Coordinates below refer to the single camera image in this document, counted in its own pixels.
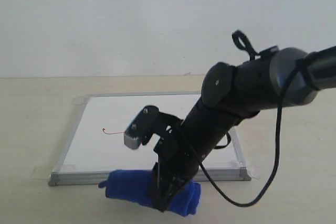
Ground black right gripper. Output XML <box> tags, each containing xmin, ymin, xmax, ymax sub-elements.
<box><xmin>148</xmin><ymin>108</ymin><xmax>201</xmax><ymax>212</ymax></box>

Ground blue cloth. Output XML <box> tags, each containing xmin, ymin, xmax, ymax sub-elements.
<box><xmin>98</xmin><ymin>169</ymin><xmax>202</xmax><ymax>217</ymax></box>

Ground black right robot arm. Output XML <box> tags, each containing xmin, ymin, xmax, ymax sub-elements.
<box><xmin>141</xmin><ymin>47</ymin><xmax>335</xmax><ymax>211</ymax></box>

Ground white board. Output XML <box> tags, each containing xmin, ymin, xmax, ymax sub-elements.
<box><xmin>48</xmin><ymin>90</ymin><xmax>252</xmax><ymax>187</ymax></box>

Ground clear tape front right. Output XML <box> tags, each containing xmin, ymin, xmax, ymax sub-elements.
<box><xmin>230</xmin><ymin>162</ymin><xmax>262</xmax><ymax>181</ymax></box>

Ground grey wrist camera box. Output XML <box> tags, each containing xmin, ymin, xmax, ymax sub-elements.
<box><xmin>123</xmin><ymin>105</ymin><xmax>159</xmax><ymax>150</ymax></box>

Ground black camera cable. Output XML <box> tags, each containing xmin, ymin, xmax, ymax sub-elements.
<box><xmin>167</xmin><ymin>30</ymin><xmax>310</xmax><ymax>207</ymax></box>

